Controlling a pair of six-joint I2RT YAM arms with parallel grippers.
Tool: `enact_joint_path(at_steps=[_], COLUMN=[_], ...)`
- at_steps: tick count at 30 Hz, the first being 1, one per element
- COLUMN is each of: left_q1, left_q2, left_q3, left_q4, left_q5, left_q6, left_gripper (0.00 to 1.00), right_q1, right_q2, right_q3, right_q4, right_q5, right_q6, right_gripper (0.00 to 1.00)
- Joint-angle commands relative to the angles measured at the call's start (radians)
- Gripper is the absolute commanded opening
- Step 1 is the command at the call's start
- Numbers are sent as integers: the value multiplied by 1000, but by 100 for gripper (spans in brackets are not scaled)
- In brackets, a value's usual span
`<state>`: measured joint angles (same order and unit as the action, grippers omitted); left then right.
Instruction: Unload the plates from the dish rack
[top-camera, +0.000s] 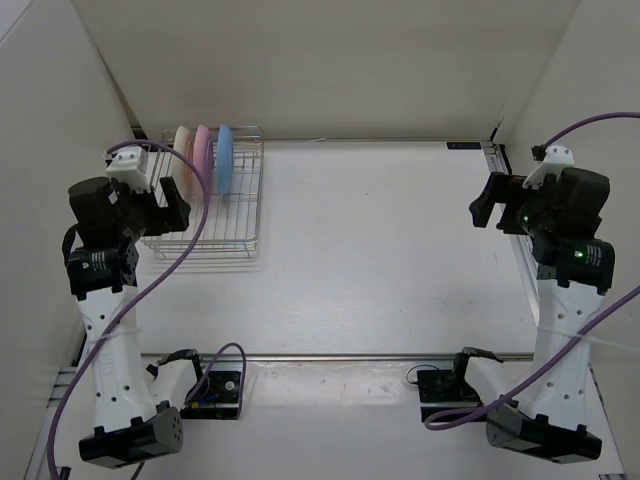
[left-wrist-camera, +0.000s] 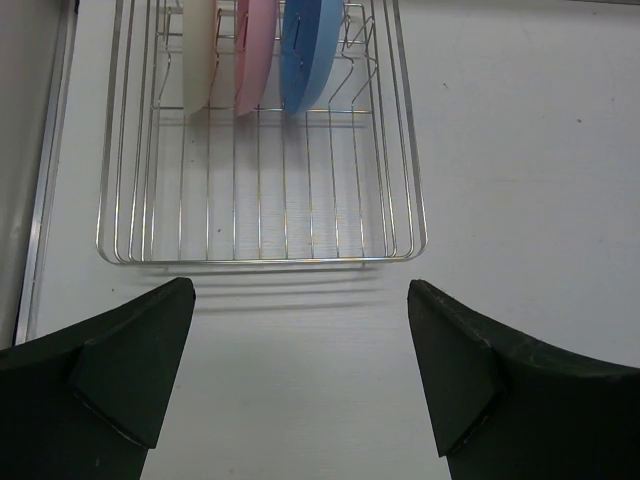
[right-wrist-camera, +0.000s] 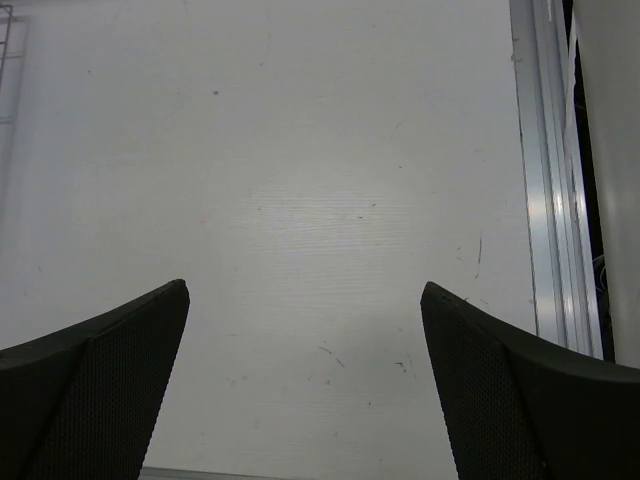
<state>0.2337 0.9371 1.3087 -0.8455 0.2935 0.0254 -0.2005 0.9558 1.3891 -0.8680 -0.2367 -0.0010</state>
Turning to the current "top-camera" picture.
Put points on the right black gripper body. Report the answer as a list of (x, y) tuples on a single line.
[(527, 211)]

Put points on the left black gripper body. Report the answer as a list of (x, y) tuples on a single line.
[(141, 214)]

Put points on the pink plate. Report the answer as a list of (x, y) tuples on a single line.
[(203, 154)]

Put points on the blue plate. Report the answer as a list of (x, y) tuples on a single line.
[(224, 160)]

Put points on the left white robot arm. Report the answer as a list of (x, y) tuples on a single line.
[(136, 410)]

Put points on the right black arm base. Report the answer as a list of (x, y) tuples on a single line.
[(440, 391)]

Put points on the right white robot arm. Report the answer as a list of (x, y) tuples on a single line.
[(547, 419)]

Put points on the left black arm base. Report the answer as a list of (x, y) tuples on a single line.
[(221, 396)]

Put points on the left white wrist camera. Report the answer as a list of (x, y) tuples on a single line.
[(128, 165)]

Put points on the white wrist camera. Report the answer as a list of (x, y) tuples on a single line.
[(551, 160), (128, 165)]

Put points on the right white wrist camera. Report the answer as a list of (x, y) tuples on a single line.
[(551, 160)]

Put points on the metal wire dish rack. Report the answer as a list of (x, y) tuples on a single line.
[(232, 225)]

